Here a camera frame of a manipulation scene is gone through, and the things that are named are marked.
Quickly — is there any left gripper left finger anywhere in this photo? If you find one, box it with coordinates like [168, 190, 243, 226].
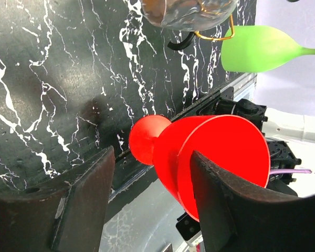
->
[0, 146, 115, 251]

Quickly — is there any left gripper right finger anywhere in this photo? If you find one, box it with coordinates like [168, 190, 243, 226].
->
[190, 152, 315, 251]

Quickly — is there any red plastic wine glass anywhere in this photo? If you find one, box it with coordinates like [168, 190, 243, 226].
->
[129, 115, 270, 221]

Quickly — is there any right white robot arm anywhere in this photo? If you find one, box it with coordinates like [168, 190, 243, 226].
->
[178, 100, 315, 251]

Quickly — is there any green plastic wine glass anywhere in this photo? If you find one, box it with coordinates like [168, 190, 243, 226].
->
[220, 25, 315, 73]

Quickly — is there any clear glass wine glass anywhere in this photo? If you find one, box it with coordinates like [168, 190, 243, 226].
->
[141, 0, 238, 32]

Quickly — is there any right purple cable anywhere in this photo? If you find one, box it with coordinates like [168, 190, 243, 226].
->
[269, 167, 315, 176]

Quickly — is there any gold wire wine glass rack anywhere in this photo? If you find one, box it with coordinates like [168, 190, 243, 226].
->
[167, 14, 236, 50]

